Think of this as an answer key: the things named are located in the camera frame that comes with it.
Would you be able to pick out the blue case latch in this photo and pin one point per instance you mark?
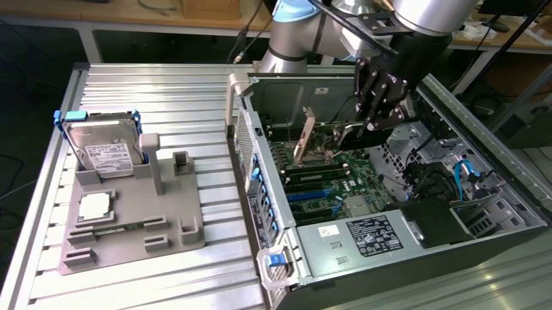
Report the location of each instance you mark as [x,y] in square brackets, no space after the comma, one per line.
[274,260]

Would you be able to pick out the green motherboard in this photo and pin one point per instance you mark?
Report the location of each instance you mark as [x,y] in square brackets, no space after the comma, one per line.
[357,171]

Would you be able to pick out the blue slot retainer clip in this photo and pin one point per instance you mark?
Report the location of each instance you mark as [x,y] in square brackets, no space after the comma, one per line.
[266,201]
[254,161]
[270,215]
[258,177]
[274,229]

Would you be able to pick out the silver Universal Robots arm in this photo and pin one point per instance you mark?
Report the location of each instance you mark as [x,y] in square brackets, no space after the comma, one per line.
[288,35]

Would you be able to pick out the black installed RAM stick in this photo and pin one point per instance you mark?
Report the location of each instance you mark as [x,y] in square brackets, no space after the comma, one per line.
[314,177]

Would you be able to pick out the grey plastic parts rack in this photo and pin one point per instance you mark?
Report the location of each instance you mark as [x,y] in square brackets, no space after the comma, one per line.
[128,200]

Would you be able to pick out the graphics card with black shroud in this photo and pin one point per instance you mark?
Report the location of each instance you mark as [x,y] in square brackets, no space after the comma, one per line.
[363,137]

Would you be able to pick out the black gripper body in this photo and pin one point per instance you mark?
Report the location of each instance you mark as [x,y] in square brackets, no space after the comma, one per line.
[418,58]

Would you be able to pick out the long wooden desk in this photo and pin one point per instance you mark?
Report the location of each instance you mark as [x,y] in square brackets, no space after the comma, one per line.
[107,14]

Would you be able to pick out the black open PC case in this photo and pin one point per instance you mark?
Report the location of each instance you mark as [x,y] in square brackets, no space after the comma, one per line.
[430,277]

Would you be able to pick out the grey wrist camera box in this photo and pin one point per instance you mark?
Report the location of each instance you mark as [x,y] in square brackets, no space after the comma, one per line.
[353,45]

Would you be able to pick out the grey power supply unit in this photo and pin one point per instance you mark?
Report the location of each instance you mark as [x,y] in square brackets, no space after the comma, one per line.
[335,239]

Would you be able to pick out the green RAM stick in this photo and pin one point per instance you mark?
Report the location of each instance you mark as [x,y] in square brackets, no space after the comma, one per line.
[117,226]

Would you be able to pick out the wooden desk with monitor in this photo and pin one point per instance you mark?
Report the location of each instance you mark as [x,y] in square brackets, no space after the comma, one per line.
[517,42]

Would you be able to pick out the silver CPU chip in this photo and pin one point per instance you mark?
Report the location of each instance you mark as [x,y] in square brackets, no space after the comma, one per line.
[93,206]

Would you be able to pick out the hard disk in blue carrier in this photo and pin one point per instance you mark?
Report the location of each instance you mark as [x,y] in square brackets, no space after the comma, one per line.
[103,145]

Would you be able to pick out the silver chipset heat sink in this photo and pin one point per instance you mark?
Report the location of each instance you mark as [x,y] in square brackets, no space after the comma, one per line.
[357,206]

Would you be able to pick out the black monitor stand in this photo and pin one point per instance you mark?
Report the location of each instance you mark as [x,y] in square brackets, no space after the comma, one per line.
[496,22]

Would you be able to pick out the blue expansion slot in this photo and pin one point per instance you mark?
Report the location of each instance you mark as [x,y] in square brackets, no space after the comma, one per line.
[306,196]

